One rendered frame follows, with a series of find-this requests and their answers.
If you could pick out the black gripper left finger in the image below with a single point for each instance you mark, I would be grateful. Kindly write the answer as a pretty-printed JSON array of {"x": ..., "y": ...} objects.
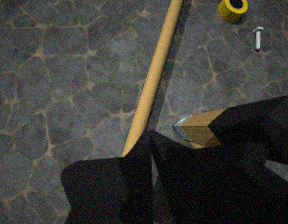
[{"x": 97, "y": 178}]

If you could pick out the yellow ring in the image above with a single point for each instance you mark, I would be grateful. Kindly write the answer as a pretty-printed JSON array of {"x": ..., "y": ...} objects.
[{"x": 232, "y": 10}]

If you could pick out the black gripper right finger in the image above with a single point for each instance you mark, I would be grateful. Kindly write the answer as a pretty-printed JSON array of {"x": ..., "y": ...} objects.
[{"x": 181, "y": 169}]

